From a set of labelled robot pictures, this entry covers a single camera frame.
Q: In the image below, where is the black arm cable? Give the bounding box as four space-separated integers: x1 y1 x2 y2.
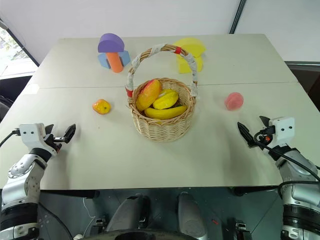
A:
254 132 320 192
0 128 21 148

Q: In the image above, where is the purple half-round foam block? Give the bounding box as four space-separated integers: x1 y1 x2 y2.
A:
97 32 125 54

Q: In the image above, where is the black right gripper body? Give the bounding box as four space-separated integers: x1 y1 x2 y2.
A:
253 125 276 151

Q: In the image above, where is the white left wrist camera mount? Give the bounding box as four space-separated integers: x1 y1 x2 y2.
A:
19 122 57 156

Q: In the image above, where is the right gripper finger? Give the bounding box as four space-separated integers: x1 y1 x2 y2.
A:
259 115 272 128
237 121 257 149

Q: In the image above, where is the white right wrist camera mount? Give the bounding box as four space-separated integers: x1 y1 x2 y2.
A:
268 116 296 149

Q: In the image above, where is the black diagonal pole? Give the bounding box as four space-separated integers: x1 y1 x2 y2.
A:
228 0 249 35

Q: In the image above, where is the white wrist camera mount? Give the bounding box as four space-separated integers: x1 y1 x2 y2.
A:
19 122 57 156
268 116 296 149

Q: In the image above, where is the dark window frame bar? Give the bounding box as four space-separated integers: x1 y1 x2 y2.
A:
0 17 40 68

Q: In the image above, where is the small yellow-red apple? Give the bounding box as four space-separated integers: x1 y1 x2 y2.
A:
91 98 112 115

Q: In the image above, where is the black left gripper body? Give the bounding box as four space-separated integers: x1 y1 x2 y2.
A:
44 133 67 154

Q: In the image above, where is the orange foam cylinder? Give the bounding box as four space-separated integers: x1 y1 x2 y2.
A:
106 51 125 74

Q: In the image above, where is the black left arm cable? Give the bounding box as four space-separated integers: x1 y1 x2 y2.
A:
0 128 21 148

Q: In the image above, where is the yellow half-round foam block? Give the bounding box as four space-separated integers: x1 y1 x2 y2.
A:
172 37 207 58

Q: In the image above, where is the thin white cable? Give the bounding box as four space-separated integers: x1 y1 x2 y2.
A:
74 196 97 238

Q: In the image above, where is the dark grey rounded shape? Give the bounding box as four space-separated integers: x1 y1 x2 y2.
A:
176 191 209 240
106 194 151 233

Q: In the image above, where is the orange yellow mango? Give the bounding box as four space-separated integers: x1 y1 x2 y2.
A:
135 78 162 112

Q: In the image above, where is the blue foam block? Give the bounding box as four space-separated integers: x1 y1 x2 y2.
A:
97 49 132 70

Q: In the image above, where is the wicker basket with handle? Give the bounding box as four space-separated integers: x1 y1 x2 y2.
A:
124 43 201 143

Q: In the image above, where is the yellow sliced fruit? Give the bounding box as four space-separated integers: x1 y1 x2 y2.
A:
152 88 180 110

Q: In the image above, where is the black round base shape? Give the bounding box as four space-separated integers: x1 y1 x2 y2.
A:
81 228 252 240

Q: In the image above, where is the pink peach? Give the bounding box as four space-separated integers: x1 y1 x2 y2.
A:
223 91 244 111

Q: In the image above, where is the yellow banana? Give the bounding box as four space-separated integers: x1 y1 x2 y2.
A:
144 104 188 120

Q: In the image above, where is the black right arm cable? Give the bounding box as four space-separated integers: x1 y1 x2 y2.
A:
254 132 320 192

